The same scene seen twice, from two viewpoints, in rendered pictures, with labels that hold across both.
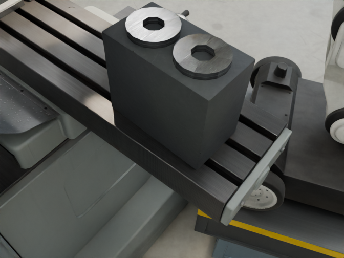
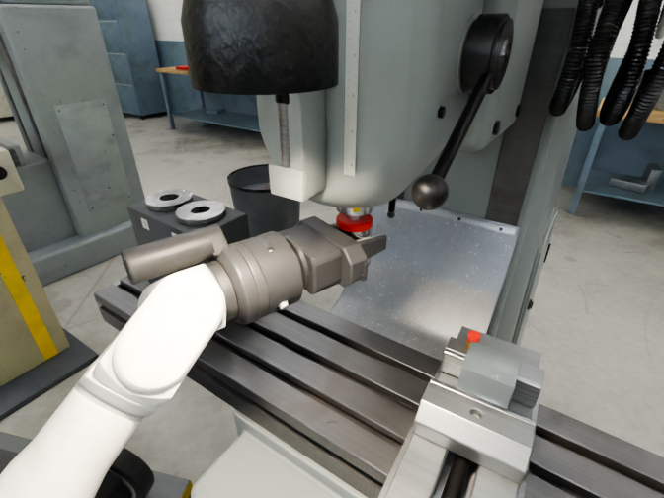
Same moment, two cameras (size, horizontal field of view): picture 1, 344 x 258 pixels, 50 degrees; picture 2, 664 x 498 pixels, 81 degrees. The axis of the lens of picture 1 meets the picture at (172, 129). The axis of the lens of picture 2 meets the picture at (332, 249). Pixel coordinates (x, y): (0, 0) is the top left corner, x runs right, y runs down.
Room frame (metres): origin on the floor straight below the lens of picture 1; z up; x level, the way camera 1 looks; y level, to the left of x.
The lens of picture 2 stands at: (1.15, 0.26, 1.48)
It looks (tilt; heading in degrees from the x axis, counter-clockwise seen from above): 30 degrees down; 178
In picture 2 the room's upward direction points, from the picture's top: straight up
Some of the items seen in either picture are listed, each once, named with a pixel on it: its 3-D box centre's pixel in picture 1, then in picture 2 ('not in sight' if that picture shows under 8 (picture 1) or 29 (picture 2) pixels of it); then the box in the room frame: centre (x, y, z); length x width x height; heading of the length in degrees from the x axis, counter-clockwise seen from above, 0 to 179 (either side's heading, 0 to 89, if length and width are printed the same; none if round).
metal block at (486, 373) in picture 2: not in sight; (486, 379); (0.82, 0.47, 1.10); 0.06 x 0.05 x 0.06; 57
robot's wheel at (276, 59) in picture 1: (275, 79); not in sight; (1.09, -0.41, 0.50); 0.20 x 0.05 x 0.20; 75
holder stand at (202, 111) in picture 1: (174, 83); (193, 248); (0.46, 0.00, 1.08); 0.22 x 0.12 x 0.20; 52
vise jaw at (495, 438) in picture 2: not in sight; (472, 426); (0.87, 0.44, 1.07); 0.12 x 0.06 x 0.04; 57
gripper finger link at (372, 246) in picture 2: not in sight; (369, 249); (0.73, 0.32, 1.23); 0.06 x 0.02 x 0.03; 126
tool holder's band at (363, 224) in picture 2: not in sight; (354, 220); (0.71, 0.31, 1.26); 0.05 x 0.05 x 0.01
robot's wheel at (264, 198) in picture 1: (252, 189); (114, 473); (0.58, -0.27, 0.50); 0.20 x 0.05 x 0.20; 75
